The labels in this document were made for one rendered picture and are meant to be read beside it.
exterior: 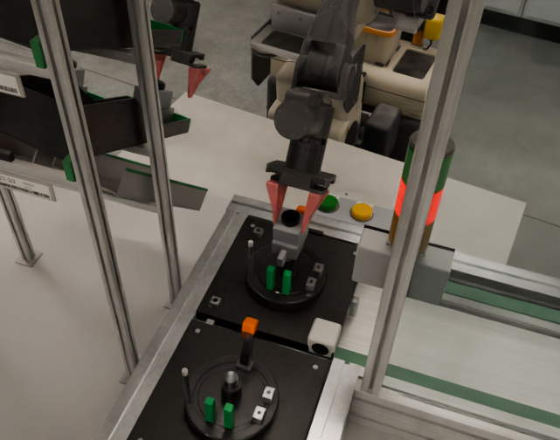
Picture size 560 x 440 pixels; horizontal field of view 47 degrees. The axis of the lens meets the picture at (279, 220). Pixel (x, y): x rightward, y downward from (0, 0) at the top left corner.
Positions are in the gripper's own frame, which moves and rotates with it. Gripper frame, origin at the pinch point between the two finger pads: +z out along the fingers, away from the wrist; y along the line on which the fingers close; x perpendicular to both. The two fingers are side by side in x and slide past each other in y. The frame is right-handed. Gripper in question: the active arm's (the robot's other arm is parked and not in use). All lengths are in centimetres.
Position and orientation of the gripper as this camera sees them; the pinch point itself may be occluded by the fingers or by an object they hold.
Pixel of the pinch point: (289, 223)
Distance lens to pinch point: 104.7
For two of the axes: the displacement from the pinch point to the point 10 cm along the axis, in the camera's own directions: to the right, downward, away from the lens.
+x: 2.7, -1.8, 9.5
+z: -2.1, 9.5, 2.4
